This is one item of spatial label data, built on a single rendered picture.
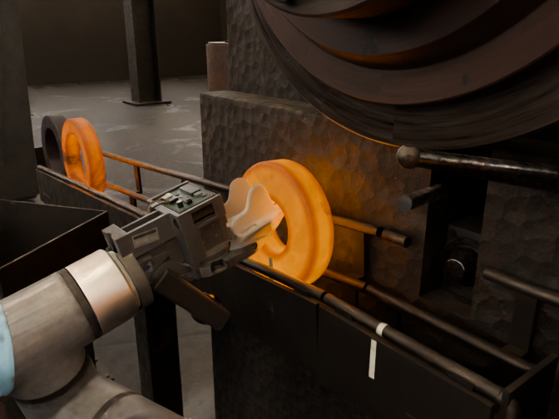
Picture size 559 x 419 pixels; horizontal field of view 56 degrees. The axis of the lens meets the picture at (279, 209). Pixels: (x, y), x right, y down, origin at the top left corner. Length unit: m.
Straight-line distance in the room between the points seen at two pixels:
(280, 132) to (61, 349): 0.37
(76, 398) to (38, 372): 0.05
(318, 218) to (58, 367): 0.29
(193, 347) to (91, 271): 1.26
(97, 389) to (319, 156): 0.35
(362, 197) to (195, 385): 1.10
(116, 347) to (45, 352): 1.31
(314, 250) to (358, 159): 0.11
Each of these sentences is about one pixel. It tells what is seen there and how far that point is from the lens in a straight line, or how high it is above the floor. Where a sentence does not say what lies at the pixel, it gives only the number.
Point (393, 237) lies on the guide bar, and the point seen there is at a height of 0.76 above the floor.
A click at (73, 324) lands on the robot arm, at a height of 0.72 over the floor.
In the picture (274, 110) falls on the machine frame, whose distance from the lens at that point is 0.70.
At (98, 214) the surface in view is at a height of 0.71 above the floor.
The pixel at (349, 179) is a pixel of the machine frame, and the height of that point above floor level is 0.80.
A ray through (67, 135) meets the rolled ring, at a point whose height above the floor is 0.74.
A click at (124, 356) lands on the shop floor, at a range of 1.77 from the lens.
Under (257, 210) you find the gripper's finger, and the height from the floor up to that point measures 0.78.
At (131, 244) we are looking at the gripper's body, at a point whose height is 0.77.
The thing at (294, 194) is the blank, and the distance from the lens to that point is 0.58.
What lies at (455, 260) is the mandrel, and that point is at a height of 0.75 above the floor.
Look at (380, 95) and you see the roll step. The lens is 0.41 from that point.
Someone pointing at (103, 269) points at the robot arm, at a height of 0.76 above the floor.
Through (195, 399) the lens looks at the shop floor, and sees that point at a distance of 1.56.
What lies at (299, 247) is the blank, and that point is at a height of 0.74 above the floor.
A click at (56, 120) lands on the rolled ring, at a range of 1.38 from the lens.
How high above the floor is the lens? 0.97
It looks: 19 degrees down
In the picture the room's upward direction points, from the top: straight up
